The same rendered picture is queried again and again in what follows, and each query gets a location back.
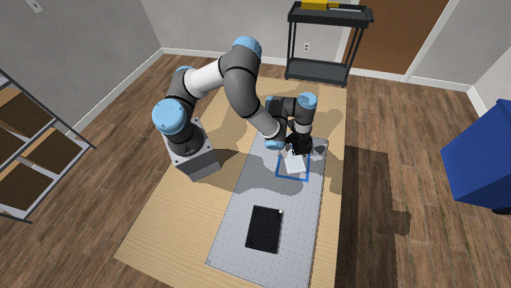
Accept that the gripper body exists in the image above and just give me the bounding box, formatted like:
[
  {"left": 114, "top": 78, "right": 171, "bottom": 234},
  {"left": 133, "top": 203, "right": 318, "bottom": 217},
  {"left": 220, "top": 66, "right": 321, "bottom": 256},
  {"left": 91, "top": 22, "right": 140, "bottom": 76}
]
[{"left": 289, "top": 124, "right": 313, "bottom": 156}]

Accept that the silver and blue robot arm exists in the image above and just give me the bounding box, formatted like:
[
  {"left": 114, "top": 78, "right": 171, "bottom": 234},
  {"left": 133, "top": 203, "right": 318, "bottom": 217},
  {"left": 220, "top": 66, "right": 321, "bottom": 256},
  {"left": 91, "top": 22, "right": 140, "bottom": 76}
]
[{"left": 152, "top": 36, "right": 318, "bottom": 157}]

